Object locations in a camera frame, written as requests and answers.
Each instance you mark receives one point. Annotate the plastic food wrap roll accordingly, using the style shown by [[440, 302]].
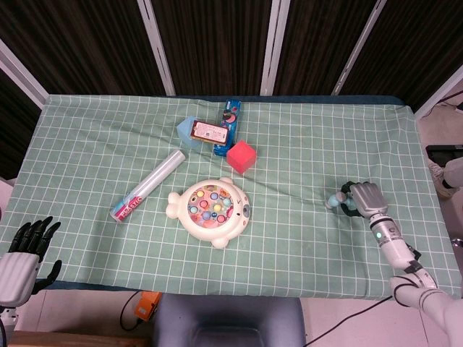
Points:
[[152, 182]]

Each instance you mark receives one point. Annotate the light blue foam block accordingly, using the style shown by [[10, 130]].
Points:
[[183, 132]]

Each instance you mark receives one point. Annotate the blue cookie pack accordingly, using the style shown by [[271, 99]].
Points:
[[231, 108]]

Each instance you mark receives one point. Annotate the red foam cube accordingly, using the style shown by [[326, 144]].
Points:
[[240, 157]]

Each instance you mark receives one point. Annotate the white sneaker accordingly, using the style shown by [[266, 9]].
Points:
[[439, 179]]

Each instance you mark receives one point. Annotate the grey blue padded seat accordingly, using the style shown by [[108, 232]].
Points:
[[224, 321]]

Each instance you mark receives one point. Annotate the green checkered tablecloth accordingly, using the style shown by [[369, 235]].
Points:
[[307, 253]]

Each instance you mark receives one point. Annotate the brown snack box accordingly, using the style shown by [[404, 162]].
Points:
[[210, 132]]

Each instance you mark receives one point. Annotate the small teal toy rod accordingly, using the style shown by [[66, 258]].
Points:
[[332, 201]]

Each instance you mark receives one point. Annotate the white slotted frame post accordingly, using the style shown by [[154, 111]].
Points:
[[358, 47], [275, 47], [21, 74], [439, 95], [155, 43]]

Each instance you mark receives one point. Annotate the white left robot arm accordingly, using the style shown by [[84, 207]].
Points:
[[5, 316]]

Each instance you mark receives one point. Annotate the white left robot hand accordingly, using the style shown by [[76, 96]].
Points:
[[18, 271]]

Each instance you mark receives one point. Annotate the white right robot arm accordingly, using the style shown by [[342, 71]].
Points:
[[394, 246]]

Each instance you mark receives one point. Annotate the orange device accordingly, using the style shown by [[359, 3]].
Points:
[[146, 307]]

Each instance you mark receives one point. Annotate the brown wooden board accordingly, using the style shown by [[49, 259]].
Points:
[[72, 339]]

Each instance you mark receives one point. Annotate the white animal-shaped button toy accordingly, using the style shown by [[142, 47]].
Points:
[[197, 231]]

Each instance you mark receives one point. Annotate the black flat box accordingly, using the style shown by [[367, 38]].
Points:
[[445, 153]]

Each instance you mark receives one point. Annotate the grey trouser leg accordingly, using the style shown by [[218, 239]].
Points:
[[455, 171]]

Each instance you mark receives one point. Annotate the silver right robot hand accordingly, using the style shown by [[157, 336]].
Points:
[[369, 200]]

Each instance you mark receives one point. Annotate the dark brown curtain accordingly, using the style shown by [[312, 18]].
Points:
[[217, 43]]

